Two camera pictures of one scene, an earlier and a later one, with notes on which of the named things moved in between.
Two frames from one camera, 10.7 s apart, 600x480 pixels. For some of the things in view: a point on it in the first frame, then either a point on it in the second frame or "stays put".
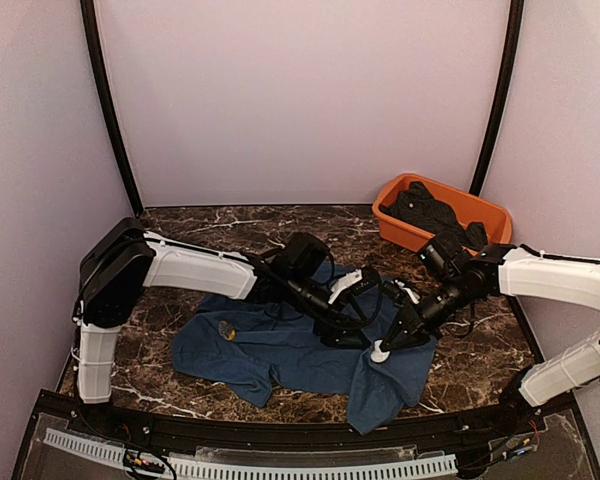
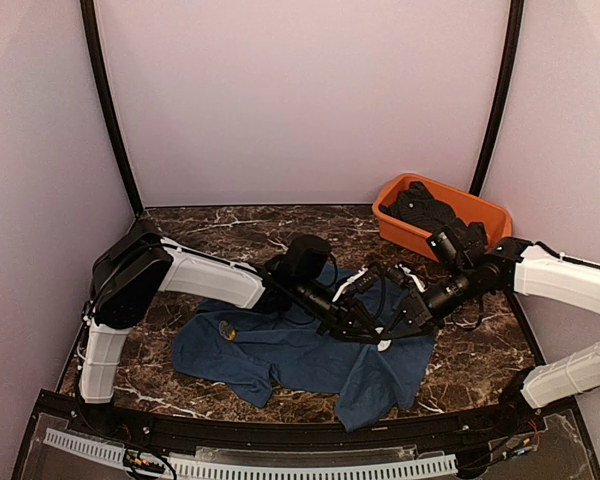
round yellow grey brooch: [227, 330] stays put
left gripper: [331, 335] -> [342, 325]
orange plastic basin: [470, 209] stays put
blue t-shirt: [266, 350] stays put
